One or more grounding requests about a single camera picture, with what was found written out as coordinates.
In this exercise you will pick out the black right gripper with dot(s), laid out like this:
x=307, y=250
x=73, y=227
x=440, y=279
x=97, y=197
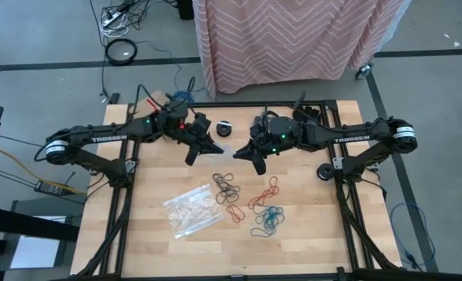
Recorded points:
x=261, y=140

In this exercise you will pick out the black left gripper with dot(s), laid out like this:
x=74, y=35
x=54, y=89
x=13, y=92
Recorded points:
x=194, y=130

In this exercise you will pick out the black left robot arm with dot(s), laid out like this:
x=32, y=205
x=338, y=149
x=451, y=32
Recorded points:
x=110, y=137

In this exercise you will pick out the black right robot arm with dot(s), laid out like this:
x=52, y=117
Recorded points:
x=352, y=137

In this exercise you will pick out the pile of thin brown rubber bands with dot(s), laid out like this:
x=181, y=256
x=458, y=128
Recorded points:
x=226, y=190

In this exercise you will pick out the pile of teal rubber bands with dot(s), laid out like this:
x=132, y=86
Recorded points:
x=270, y=218

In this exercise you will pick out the stack of clear zipper bags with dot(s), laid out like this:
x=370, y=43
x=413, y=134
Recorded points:
x=194, y=210

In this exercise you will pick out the small black roll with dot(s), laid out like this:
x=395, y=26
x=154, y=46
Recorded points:
x=320, y=171

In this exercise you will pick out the pink chevron cloth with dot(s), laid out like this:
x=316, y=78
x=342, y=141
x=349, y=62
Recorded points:
x=285, y=39

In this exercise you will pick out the caster wheel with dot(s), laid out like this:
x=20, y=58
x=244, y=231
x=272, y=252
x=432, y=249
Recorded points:
x=364, y=71

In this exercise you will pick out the black box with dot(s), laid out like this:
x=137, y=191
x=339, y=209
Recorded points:
x=185, y=8

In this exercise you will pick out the white power strip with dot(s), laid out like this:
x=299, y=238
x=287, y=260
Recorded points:
x=112, y=18

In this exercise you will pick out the black furniture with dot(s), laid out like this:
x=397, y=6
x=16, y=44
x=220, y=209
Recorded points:
x=20, y=224

